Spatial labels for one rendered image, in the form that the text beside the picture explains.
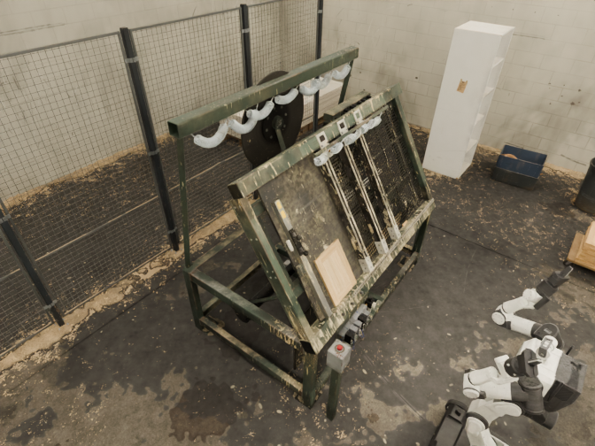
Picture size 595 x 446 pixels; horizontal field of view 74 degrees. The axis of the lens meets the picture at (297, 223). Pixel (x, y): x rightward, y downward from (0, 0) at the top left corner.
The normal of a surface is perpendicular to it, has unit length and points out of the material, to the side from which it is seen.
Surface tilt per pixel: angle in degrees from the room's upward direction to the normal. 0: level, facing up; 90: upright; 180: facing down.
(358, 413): 0
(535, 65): 90
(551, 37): 90
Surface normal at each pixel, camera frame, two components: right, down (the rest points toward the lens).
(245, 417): 0.01, -0.79
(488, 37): -0.62, 0.48
